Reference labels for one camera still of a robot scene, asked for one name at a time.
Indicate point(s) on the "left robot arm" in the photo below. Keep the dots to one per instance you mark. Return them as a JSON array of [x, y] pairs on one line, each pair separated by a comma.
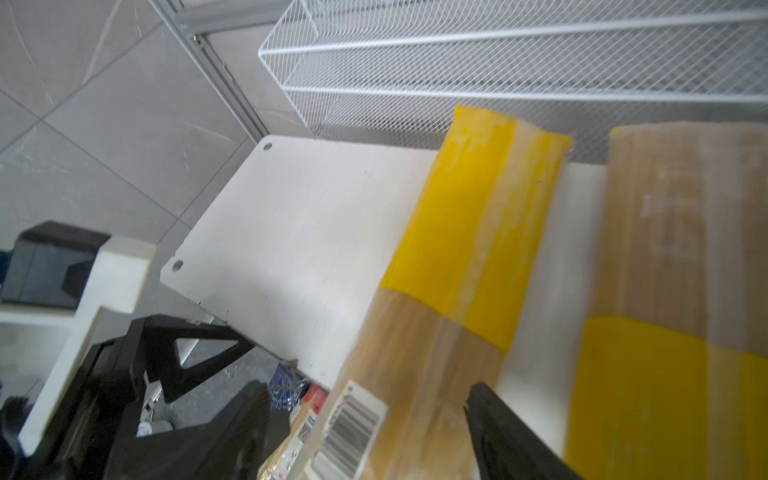
[[55, 282]]

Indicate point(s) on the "white two-tier shelf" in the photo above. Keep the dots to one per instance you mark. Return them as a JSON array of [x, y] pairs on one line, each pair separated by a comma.
[[292, 250]]

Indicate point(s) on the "yellow-top spaghetti bag barcode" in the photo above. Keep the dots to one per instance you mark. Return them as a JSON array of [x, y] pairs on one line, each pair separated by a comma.
[[446, 310]]

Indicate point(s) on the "clear blue-end spaghetti bag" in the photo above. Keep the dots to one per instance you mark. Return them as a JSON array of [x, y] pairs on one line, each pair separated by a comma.
[[287, 387]]

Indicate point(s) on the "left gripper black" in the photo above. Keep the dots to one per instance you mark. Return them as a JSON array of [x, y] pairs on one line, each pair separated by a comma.
[[94, 433]]

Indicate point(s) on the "red spaghetti bag left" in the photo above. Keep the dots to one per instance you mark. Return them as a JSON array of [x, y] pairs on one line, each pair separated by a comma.
[[302, 420]]

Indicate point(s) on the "white wire mesh basket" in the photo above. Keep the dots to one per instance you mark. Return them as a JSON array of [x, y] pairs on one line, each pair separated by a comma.
[[392, 72]]

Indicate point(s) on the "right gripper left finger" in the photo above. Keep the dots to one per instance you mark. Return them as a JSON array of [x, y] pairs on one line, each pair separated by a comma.
[[229, 446]]

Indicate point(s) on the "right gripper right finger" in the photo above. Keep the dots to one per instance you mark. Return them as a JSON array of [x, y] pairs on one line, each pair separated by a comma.
[[504, 446]]

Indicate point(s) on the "half yellow spaghetti bag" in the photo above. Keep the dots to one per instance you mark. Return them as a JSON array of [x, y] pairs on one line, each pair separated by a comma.
[[672, 374]]

